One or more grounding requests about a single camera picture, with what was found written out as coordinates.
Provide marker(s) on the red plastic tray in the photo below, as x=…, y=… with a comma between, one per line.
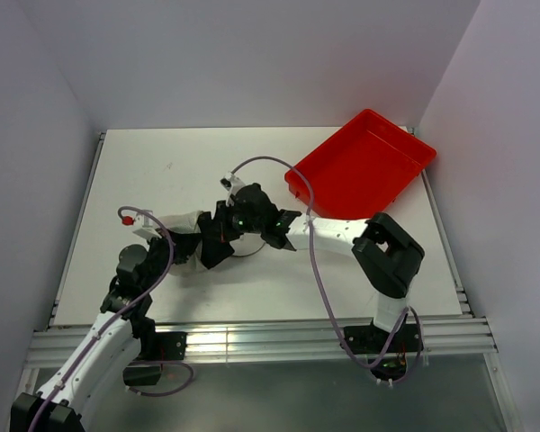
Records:
x=361, y=169

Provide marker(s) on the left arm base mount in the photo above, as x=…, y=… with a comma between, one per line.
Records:
x=165, y=346

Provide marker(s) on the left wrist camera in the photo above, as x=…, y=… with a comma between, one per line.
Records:
x=140, y=224

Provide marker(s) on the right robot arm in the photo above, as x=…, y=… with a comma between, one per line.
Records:
x=388, y=255

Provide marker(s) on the aluminium frame rail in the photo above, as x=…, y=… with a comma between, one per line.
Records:
x=299, y=340

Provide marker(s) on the black bra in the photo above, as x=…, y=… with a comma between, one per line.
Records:
x=216, y=235

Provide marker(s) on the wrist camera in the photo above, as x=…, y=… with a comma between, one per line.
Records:
x=140, y=224
x=232, y=184

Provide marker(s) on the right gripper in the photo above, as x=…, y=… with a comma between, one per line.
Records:
x=225, y=216

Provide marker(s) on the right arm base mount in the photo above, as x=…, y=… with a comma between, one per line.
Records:
x=367, y=339

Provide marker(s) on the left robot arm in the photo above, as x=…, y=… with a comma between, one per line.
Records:
x=122, y=343

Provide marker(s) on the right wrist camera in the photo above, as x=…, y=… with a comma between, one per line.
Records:
x=232, y=184

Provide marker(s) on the white mesh laundry bag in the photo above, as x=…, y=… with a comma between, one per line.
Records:
x=187, y=223

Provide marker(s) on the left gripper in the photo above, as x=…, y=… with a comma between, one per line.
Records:
x=180, y=245

